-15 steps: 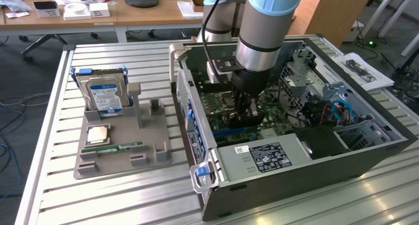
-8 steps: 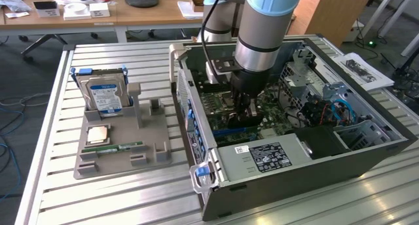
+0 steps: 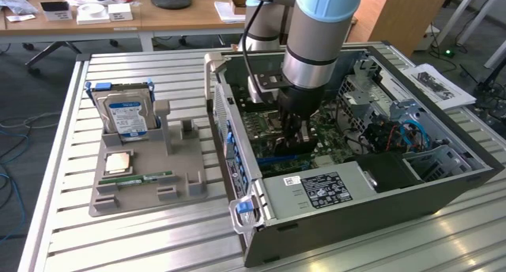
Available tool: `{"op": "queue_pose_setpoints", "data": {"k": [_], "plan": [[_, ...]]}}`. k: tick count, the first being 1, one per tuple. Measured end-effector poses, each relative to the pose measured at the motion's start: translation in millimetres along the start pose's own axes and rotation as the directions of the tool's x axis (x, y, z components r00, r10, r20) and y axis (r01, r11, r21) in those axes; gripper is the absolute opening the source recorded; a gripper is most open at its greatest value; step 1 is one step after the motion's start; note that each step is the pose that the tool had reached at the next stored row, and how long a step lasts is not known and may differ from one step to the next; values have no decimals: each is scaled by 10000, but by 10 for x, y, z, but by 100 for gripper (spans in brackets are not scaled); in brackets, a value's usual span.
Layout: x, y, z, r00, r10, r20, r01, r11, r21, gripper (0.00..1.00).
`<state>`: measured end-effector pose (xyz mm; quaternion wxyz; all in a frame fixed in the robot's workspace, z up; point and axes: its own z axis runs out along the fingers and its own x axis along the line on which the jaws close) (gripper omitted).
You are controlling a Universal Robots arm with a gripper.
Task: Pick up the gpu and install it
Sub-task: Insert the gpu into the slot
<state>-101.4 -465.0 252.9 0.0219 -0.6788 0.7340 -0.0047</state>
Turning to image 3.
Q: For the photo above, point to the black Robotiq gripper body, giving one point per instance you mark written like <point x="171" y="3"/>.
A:
<point x="300" y="104"/>

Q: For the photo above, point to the grey power supply unit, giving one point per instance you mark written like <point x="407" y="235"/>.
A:
<point x="284" y="204"/>

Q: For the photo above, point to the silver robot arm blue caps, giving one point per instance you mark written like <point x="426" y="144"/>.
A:
<point x="312" y="55"/>

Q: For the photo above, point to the white label card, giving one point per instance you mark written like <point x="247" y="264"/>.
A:
<point x="20" y="18"/>

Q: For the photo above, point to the white box with black top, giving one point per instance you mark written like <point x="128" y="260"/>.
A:
<point x="56" y="11"/>

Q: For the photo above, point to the flat white box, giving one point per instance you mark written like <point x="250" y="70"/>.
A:
<point x="92" y="20"/>

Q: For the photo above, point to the white papers on desk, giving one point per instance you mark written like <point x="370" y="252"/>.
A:
<point x="227" y="15"/>

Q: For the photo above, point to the wooden desk white frame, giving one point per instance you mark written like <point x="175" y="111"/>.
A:
<point x="59" y="27"/>
<point x="177" y="20"/>

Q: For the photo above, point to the white table frame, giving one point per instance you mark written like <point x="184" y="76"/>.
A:
<point x="455" y="14"/>

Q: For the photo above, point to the silver drive cage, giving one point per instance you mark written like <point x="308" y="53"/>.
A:
<point x="358" y="103"/>

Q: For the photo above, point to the clear plastic bag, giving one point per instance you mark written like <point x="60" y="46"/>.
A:
<point x="16" y="1"/>

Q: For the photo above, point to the green Dell motherboard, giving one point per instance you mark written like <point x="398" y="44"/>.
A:
<point x="331" y="144"/>

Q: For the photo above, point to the silver chipset heatsink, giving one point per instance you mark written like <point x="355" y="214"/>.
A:
<point x="326" y="161"/>

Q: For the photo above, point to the silver disk bay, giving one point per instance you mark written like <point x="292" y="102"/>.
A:
<point x="450" y="158"/>

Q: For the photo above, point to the black plastic fan shroud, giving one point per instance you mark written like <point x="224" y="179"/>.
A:
<point x="387" y="171"/>

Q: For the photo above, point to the black office chair base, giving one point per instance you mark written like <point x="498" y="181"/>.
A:
<point x="49" y="52"/>

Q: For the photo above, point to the white box on floor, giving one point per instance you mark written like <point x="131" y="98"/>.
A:
<point x="424" y="42"/>

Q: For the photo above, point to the wooden cabinet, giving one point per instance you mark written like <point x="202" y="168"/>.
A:
<point x="395" y="17"/>

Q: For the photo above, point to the hard disk with blue label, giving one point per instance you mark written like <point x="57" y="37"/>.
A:
<point x="125" y="115"/>

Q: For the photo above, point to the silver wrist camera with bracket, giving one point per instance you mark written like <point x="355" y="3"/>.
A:
<point x="256" y="94"/>

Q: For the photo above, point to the blue expansion slot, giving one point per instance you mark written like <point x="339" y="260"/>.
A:
<point x="276" y="161"/>

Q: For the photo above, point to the plain white box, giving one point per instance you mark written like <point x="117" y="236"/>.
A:
<point x="119" y="12"/>

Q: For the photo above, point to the CPU socket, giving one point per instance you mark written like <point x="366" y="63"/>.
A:
<point x="272" y="122"/>

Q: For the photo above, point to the copper-toned CPU chip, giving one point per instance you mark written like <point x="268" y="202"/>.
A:
<point x="117" y="163"/>

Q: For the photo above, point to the stack of printed papers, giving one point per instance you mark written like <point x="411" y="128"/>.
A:
<point x="438" y="85"/>

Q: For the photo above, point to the open black PC case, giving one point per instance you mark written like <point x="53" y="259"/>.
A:
<point x="355" y="224"/>

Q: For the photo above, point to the black box with indicator light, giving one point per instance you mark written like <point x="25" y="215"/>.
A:
<point x="450" y="54"/>

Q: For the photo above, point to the grey plastic parts rack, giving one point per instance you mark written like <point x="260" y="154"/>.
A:
<point x="157" y="162"/>

